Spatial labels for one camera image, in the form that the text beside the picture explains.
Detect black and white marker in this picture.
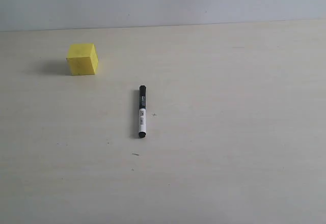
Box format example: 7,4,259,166
139,85,147,138

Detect yellow foam cube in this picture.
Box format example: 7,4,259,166
66,43,98,75

